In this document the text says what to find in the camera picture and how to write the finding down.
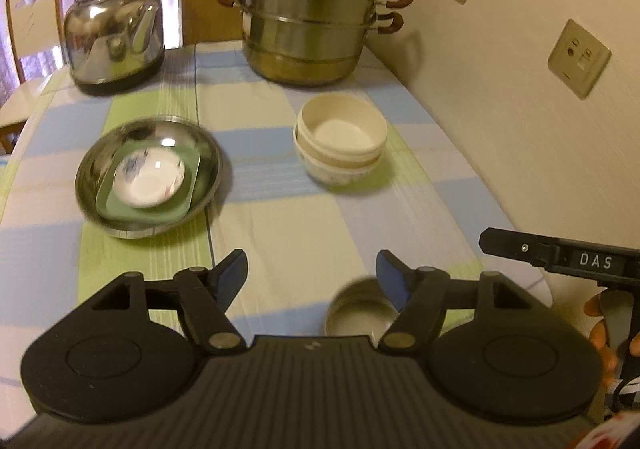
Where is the green square plate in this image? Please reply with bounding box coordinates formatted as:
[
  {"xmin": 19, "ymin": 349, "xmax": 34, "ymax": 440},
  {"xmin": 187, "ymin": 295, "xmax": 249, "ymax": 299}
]
[{"xmin": 95, "ymin": 149, "xmax": 202, "ymax": 222}]

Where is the large stainless steel plate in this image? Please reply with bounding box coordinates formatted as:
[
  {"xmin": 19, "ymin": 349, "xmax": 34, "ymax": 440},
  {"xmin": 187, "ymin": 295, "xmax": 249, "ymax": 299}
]
[{"xmin": 75, "ymin": 116, "xmax": 223, "ymax": 239}]

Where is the checked pastel tablecloth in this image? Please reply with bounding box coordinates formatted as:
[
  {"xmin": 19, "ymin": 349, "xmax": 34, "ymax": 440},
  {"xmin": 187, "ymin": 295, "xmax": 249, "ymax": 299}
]
[{"xmin": 0, "ymin": 42, "xmax": 553, "ymax": 410}]

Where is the stainless steel bowl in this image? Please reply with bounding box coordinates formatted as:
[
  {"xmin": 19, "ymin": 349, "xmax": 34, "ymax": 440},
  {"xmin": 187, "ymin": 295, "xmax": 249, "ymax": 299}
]
[{"xmin": 324, "ymin": 277, "xmax": 401, "ymax": 345}]

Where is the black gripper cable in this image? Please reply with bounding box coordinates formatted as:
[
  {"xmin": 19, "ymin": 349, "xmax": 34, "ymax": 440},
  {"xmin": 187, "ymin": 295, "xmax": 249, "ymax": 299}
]
[{"xmin": 606, "ymin": 373, "xmax": 640, "ymax": 409}]

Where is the red white cloth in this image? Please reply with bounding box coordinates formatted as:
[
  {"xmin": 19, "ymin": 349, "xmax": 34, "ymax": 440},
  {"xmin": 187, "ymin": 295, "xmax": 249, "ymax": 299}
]
[{"xmin": 570, "ymin": 409, "xmax": 640, "ymax": 449}]

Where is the person's right hand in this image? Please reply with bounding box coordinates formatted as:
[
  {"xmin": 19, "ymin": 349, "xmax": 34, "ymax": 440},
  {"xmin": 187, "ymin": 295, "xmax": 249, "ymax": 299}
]
[{"xmin": 584, "ymin": 294, "xmax": 621, "ymax": 387}]

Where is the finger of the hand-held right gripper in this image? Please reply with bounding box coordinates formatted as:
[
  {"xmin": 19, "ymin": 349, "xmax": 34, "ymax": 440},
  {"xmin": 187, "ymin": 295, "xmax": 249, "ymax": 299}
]
[{"xmin": 478, "ymin": 227, "xmax": 551, "ymax": 271}]

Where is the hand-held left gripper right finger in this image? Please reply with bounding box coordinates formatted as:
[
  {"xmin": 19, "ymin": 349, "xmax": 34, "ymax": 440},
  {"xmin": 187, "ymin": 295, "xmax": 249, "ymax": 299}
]
[{"xmin": 376, "ymin": 249, "xmax": 547, "ymax": 355}]

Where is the small floral white plate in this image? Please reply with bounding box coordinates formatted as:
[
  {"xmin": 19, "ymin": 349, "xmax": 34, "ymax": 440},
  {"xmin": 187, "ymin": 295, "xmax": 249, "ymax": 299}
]
[{"xmin": 112, "ymin": 148, "xmax": 186, "ymax": 208}]

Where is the single beige wall socket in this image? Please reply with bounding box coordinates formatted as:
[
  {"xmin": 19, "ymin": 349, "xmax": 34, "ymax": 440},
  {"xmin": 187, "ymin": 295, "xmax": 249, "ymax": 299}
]
[{"xmin": 547, "ymin": 19, "xmax": 612, "ymax": 100}]

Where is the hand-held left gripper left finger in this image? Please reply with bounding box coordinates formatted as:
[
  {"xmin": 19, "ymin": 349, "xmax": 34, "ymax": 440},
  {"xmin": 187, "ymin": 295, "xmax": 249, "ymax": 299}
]
[{"xmin": 90, "ymin": 249, "xmax": 249, "ymax": 356}]

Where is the white wooden chair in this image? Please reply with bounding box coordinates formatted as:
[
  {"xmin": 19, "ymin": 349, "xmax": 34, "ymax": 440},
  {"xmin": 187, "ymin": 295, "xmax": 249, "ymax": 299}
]
[{"xmin": 0, "ymin": 0, "xmax": 66, "ymax": 155}]

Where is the stainless steel steamer pot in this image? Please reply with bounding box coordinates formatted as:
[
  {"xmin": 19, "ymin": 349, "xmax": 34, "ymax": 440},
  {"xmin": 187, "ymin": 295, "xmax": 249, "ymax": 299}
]
[{"xmin": 215, "ymin": 0, "xmax": 415, "ymax": 87}]

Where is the white ceramic bowl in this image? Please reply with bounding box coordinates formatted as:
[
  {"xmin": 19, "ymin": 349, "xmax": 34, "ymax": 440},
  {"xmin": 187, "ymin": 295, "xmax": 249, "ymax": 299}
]
[{"xmin": 293, "ymin": 129, "xmax": 386, "ymax": 188}]

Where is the cream plastic bowl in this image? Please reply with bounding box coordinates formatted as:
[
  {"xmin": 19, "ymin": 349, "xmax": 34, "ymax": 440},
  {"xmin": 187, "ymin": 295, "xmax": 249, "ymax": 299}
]
[{"xmin": 295, "ymin": 93, "xmax": 388, "ymax": 165}]

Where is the stainless steel kettle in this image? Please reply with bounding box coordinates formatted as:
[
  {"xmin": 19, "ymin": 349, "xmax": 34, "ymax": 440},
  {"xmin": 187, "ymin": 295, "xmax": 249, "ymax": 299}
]
[{"xmin": 64, "ymin": 0, "xmax": 168, "ymax": 96}]

